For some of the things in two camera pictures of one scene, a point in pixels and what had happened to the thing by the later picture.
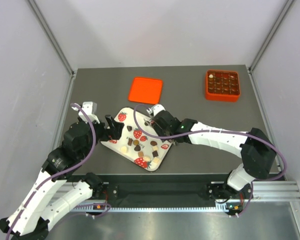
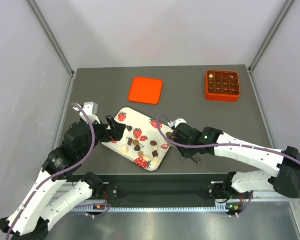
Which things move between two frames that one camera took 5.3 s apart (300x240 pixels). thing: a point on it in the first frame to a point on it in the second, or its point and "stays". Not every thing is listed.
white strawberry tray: x=143 y=149 stays
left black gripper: x=115 y=130 stays
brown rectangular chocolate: x=130 y=141 stays
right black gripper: x=159 y=131 to x=183 y=151
